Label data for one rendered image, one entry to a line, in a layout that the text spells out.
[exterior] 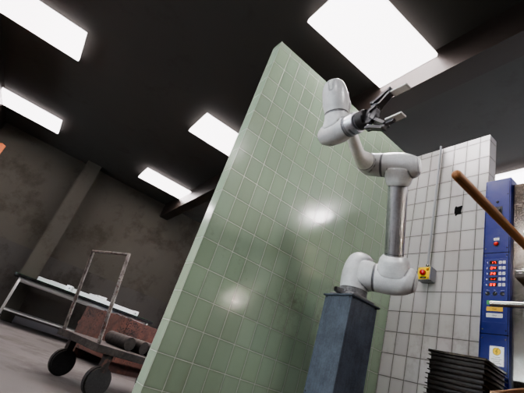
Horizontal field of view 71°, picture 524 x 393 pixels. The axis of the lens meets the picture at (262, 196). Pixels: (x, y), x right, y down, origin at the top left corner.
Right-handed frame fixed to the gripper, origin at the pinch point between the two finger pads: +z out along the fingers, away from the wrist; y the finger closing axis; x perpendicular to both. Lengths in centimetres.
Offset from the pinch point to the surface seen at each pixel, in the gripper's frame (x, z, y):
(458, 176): -9.5, 16.6, 31.5
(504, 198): -150, -36, -50
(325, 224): -73, -113, -4
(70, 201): 56, -750, -91
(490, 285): -150, -42, 10
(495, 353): -150, -38, 50
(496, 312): -150, -38, 26
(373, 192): -112, -114, -53
